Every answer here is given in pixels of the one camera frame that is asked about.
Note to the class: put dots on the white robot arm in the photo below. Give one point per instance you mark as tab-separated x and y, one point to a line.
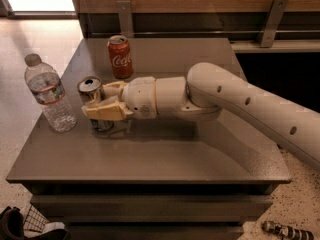
202	94

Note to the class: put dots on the left metal wall bracket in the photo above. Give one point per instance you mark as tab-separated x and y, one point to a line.
125	18

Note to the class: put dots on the red coca cola can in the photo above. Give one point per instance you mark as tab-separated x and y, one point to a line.
120	56

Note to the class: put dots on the black wire mesh basket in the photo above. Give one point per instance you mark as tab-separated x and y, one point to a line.
34	220

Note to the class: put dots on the silver blue redbull can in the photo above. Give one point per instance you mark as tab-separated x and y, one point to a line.
87	88

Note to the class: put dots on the horizontal metal rail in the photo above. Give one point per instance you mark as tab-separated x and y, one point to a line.
217	32

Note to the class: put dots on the clear plastic water bottle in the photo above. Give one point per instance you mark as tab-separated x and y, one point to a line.
47	88

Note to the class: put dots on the metal wall bracket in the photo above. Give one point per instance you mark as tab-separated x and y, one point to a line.
274	17
125	18

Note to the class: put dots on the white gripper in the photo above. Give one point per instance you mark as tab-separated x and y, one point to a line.
139	96

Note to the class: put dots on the black white striped cylinder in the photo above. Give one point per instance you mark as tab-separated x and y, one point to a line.
287	232

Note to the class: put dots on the right metal wall bracket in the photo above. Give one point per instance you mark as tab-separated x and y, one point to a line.
274	17

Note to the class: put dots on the grey drawer cabinet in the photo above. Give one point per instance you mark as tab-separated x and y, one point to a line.
163	179

